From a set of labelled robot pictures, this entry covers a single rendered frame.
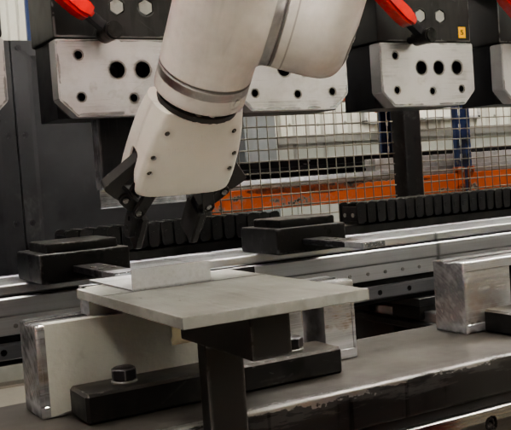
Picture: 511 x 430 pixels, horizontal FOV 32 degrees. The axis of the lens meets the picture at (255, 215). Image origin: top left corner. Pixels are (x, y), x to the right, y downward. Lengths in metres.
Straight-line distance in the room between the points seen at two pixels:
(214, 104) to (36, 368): 0.34
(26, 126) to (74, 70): 0.56
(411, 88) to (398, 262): 0.42
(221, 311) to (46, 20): 0.38
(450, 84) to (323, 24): 0.45
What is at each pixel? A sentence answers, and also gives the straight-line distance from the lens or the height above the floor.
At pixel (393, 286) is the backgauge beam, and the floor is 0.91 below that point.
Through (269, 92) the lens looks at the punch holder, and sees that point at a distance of 1.00.
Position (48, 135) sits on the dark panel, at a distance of 1.47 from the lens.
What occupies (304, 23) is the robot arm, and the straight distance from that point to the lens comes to 0.73.
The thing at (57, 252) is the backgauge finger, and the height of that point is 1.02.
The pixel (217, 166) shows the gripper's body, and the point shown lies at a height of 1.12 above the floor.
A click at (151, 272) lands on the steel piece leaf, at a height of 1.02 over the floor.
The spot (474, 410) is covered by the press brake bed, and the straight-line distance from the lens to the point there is 1.07.
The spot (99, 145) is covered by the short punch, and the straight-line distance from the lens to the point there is 0.95.
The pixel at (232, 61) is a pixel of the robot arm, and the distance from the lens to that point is 0.75.
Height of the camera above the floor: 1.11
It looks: 3 degrees down
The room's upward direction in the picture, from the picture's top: 4 degrees counter-clockwise
